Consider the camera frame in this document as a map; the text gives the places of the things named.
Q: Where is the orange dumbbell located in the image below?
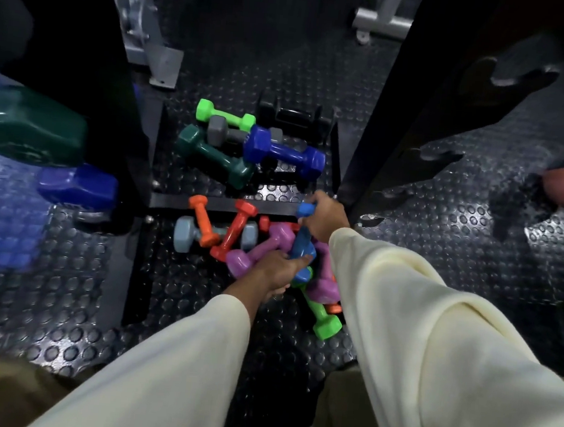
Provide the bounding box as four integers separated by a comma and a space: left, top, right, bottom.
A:
184, 193, 225, 250
324, 274, 347, 317

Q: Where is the dark grey dumbbell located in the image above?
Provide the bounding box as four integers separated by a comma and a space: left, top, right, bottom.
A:
205, 114, 285, 154

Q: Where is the large dark green dumbbell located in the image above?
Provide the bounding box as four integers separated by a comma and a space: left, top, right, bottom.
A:
0, 83, 92, 171

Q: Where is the grey machine foot bar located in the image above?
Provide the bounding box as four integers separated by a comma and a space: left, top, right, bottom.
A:
349, 0, 427, 51

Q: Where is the purple dumbbell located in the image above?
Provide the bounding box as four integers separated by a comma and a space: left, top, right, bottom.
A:
305, 241, 347, 307
224, 217, 298, 285

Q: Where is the bright green dumbbell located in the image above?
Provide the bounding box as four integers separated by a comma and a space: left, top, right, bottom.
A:
194, 98, 258, 133
286, 266, 349, 343

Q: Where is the person's left hand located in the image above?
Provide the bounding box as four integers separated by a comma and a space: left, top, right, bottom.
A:
248, 249, 315, 309

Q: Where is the black dumbbell rack frame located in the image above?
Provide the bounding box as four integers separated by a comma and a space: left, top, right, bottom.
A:
0, 0, 359, 346

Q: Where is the black dumbbell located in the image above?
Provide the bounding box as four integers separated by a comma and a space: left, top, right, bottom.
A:
253, 93, 337, 146

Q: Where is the black notched rack upright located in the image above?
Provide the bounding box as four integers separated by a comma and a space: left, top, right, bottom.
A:
333, 0, 564, 249

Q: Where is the pale grey-blue dumbbell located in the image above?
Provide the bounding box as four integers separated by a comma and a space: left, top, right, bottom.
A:
172, 214, 261, 261

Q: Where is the light blue dumbbell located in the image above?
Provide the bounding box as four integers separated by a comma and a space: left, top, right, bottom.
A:
287, 200, 322, 285

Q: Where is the person's right forearm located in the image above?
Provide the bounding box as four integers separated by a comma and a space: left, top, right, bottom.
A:
311, 226, 564, 427

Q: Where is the grey machine frame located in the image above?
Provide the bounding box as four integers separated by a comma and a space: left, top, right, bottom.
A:
94, 0, 190, 91

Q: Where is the red dumbbell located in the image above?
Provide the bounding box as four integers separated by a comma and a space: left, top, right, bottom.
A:
209, 197, 259, 265
257, 215, 302, 236

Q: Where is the person's left forearm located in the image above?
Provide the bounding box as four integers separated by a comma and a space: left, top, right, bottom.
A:
28, 249, 270, 427

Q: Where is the large blue dumbbell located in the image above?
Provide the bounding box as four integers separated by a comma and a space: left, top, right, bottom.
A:
33, 159, 121, 216

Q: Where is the person's right hand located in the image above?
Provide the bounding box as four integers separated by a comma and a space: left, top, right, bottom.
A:
299, 189, 354, 248

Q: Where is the royal blue dumbbell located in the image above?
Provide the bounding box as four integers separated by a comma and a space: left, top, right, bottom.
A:
240, 124, 329, 182

